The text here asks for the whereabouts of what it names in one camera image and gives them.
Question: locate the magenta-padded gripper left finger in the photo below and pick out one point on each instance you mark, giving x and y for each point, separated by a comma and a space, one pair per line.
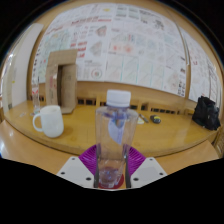
76, 171

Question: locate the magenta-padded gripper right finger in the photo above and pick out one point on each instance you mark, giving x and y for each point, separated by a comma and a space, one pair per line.
148, 171

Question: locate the clear white-capped water bottle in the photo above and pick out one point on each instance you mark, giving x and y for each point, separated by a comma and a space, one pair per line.
115, 146

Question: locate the flat round red coaster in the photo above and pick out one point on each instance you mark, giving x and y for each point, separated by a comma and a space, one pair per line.
119, 183

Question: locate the small white paper item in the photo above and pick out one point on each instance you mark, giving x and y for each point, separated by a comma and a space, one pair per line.
142, 119

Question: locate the small dark tape measure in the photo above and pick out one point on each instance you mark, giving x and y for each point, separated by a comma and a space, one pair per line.
155, 119

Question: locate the white ceramic mug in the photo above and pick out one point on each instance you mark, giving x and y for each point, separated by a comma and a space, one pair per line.
51, 121

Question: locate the black bag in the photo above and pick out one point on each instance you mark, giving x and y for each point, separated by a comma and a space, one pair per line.
206, 113

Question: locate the small clear red-labelled bottle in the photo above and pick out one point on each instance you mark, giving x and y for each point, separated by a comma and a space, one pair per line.
35, 96

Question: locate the brown cardboard box structure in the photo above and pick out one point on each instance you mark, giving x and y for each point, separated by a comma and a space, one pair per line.
51, 83

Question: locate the white door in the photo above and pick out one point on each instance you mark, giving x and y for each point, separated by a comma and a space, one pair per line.
20, 66

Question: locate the narrow wall poster panel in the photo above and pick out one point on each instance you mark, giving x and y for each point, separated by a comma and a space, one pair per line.
200, 66

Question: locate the large wall poster panel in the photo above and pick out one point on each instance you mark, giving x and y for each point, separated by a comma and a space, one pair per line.
133, 46

